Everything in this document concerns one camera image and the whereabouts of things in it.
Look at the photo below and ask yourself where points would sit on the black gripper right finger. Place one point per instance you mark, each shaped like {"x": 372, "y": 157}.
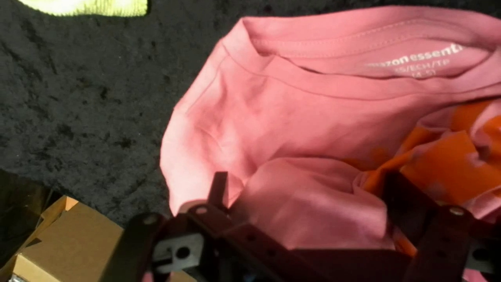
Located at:
{"x": 412, "y": 193}

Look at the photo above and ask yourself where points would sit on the black velvet tablecloth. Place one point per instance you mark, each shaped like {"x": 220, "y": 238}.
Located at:
{"x": 79, "y": 103}

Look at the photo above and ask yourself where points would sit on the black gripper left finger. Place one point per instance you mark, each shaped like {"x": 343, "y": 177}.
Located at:
{"x": 220, "y": 189}

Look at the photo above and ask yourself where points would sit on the cardboard box with black tape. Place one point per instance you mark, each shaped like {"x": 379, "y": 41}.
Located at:
{"x": 79, "y": 235}

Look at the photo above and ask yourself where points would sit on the yellow cloth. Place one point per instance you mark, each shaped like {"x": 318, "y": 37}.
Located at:
{"x": 88, "y": 6}

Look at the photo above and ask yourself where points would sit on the pink shirt with orange print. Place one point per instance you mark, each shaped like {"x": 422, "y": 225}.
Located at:
{"x": 314, "y": 130}

